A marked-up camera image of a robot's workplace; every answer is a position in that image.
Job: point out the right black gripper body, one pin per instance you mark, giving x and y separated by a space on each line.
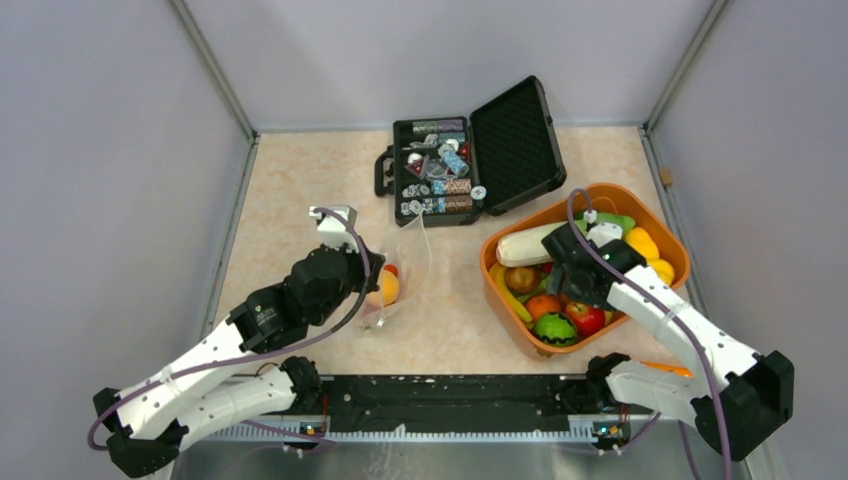
572 290

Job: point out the toy red apple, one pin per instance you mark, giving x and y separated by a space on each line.
587 319

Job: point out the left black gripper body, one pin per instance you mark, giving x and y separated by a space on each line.
354 282

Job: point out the toy brown pear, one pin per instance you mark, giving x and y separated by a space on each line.
522 280

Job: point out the toy orange carrot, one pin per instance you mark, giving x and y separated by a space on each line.
678 370

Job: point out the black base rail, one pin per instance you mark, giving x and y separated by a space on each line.
444 404

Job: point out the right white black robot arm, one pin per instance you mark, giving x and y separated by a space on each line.
736 397

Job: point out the toy orange fruit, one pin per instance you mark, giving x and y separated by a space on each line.
541 305

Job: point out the toy yellow bell pepper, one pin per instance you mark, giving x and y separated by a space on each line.
641 241

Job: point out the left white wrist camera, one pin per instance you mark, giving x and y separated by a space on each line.
331 226

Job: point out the clear zip top bag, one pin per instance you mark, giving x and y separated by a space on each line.
408 248

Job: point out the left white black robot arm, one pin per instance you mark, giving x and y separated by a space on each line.
245 367

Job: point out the toy yellow banana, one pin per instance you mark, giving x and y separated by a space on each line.
497 272

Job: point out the black poker chip case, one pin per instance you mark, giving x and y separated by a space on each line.
450 171

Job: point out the toy peach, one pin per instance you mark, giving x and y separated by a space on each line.
388 290

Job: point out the toy green white cabbage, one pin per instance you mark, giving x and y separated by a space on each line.
524 248

